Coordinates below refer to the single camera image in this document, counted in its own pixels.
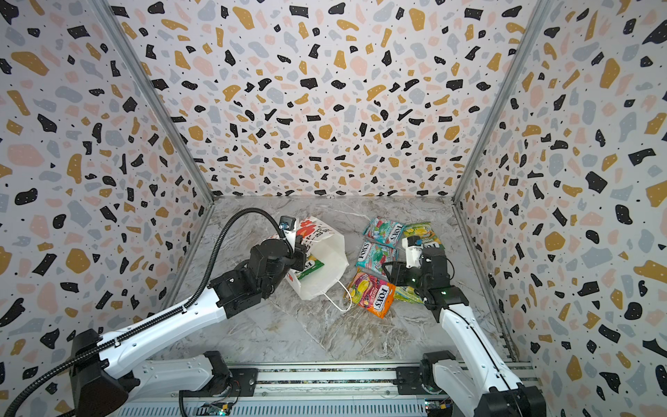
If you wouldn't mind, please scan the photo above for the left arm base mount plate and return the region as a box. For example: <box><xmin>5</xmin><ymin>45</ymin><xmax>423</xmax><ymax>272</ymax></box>
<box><xmin>179</xmin><ymin>368</ymin><xmax>259</xmax><ymax>398</ymax></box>

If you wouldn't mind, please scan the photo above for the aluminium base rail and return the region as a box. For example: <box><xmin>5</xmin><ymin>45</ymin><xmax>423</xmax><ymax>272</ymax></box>
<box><xmin>115</xmin><ymin>362</ymin><xmax>537</xmax><ymax>416</ymax></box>

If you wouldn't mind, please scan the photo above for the black corrugated cable conduit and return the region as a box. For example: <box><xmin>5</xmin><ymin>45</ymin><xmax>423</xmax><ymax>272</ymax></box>
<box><xmin>2</xmin><ymin>207</ymin><xmax>286</xmax><ymax>417</ymax></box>

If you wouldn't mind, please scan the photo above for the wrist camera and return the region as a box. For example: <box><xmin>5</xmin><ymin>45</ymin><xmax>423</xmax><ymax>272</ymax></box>
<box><xmin>279</xmin><ymin>215</ymin><xmax>297</xmax><ymax>251</ymax></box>
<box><xmin>401</xmin><ymin>236</ymin><xmax>423</xmax><ymax>269</ymax></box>

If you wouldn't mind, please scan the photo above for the green Fox's candy bag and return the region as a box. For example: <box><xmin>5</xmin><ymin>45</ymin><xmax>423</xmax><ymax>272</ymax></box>
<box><xmin>394</xmin><ymin>286</ymin><xmax>423</xmax><ymax>304</ymax></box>
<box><xmin>296</xmin><ymin>255</ymin><xmax>324</xmax><ymax>281</ymax></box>

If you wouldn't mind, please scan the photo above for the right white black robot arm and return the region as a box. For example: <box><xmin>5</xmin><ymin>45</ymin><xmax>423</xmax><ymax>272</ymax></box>
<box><xmin>382</xmin><ymin>246</ymin><xmax>547</xmax><ymax>416</ymax></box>

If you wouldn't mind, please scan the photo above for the teal Fox's mint candy bag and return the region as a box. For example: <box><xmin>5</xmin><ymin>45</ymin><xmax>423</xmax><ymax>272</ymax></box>
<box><xmin>364</xmin><ymin>217</ymin><xmax>405</xmax><ymax>248</ymax></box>

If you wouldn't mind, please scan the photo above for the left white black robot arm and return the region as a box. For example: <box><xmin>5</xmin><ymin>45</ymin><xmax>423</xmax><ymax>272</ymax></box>
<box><xmin>69</xmin><ymin>236</ymin><xmax>308</xmax><ymax>416</ymax></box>

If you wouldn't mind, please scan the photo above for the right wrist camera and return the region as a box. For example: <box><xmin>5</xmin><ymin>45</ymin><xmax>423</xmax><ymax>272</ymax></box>
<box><xmin>401</xmin><ymin>236</ymin><xmax>423</xmax><ymax>269</ymax></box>

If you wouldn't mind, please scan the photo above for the orange Fox's candy bag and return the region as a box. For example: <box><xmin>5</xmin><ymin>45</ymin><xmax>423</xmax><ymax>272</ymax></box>
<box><xmin>347</xmin><ymin>269</ymin><xmax>396</xmax><ymax>319</ymax></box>

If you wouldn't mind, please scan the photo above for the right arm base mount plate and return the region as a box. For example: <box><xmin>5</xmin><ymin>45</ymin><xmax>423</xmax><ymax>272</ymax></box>
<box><xmin>393</xmin><ymin>366</ymin><xmax>443</xmax><ymax>395</ymax></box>

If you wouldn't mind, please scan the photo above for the right aluminium corner post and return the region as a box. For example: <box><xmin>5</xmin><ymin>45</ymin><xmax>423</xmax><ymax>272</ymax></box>
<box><xmin>453</xmin><ymin>0</ymin><xmax>552</xmax><ymax>208</ymax></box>

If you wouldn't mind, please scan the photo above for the white floral paper bag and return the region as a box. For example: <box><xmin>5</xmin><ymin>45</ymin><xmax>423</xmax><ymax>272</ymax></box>
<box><xmin>279</xmin><ymin>215</ymin><xmax>352</xmax><ymax>313</ymax></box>

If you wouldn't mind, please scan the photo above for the left aluminium corner post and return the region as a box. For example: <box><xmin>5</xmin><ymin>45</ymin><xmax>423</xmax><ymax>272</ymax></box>
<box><xmin>90</xmin><ymin>1</ymin><xmax>215</xmax><ymax>205</ymax></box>

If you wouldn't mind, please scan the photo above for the small circuit board with wires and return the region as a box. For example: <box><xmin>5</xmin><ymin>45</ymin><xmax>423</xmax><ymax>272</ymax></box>
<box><xmin>196</xmin><ymin>401</ymin><xmax>233</xmax><ymax>416</ymax></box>

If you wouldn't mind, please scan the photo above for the aluminium corner post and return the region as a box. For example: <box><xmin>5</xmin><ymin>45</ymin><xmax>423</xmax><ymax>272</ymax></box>
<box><xmin>453</xmin><ymin>0</ymin><xmax>552</xmax><ymax>208</ymax></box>
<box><xmin>90</xmin><ymin>1</ymin><xmax>215</xmax><ymax>205</ymax></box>

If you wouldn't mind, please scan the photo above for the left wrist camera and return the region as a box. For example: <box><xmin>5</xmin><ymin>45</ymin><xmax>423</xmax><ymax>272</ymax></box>
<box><xmin>279</xmin><ymin>215</ymin><xmax>297</xmax><ymax>251</ymax></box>

